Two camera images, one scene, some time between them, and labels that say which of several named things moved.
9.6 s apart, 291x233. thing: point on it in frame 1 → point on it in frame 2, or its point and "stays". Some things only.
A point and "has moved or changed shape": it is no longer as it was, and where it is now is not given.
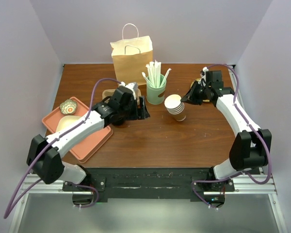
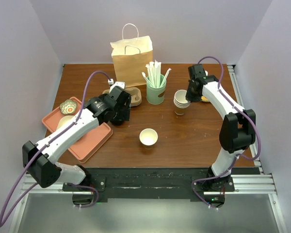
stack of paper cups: x=175 y=107 has moved or changed shape
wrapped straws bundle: x=154 y=71 stays
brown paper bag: x=131 y=57 stays
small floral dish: x=68 y=107 stays
